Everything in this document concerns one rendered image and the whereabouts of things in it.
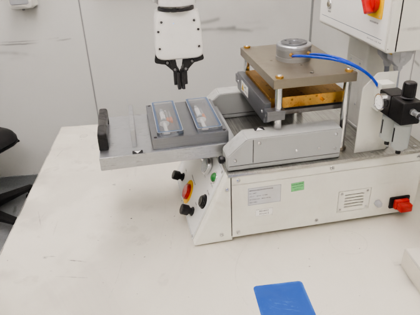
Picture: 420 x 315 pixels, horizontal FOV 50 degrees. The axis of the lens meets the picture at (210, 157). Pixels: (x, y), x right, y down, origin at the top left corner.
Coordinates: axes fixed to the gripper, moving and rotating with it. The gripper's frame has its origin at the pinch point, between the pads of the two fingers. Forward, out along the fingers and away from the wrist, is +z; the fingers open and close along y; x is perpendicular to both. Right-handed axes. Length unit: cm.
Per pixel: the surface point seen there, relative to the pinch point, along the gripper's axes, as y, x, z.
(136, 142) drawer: -11.1, -7.5, 10.9
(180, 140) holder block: -1.7, -9.9, 10.4
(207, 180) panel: 3.8, -8.3, 22.0
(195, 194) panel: 1.3, -5.2, 27.2
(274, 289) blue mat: 12.7, -32.8, 33.7
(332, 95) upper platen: 31.9, -9.5, 3.7
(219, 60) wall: 34, 140, 37
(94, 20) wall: -29, 145, 12
